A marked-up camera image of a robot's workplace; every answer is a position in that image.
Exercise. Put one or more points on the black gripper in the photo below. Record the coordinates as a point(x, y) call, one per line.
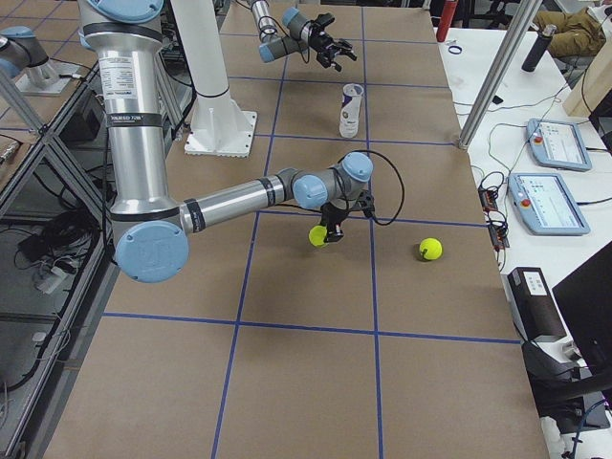
point(326, 47)
point(333, 213)

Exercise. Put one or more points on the yellow Wilson tennis ball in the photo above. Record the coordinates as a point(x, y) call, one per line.
point(317, 236)

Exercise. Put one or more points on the clear tennis ball can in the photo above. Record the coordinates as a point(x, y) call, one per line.
point(350, 110)

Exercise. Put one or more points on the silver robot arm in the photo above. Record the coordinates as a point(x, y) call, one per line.
point(298, 34)
point(150, 228)

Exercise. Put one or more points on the yellow Roland Garros tennis ball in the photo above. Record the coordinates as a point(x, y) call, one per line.
point(431, 249)

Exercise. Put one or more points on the red cylinder bottle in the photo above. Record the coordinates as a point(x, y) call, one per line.
point(446, 19)

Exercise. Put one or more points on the black thermos bottle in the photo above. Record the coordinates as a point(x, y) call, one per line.
point(540, 46)

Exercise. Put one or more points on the near blue teach pendant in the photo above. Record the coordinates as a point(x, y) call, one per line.
point(545, 205)

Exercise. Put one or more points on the blue teach pendant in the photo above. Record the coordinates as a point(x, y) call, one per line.
point(558, 144)
point(545, 205)

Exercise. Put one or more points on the black mini computer box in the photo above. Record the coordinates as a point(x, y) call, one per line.
point(536, 309)

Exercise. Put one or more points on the far blue teach pendant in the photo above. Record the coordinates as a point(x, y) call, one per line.
point(558, 144)

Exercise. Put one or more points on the black computer monitor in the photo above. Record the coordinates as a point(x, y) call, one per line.
point(584, 301)

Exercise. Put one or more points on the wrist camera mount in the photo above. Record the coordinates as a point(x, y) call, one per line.
point(366, 204)

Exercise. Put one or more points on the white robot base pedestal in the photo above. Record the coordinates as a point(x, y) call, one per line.
point(218, 126)

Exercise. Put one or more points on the aluminium frame post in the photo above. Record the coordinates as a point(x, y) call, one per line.
point(513, 37)

